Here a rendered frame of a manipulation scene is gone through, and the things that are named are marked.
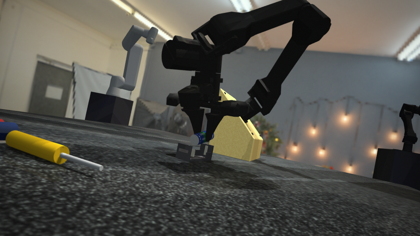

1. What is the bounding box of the yellow-handled screwdriver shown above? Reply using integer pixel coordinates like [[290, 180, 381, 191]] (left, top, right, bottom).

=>
[[6, 130, 103, 171]]

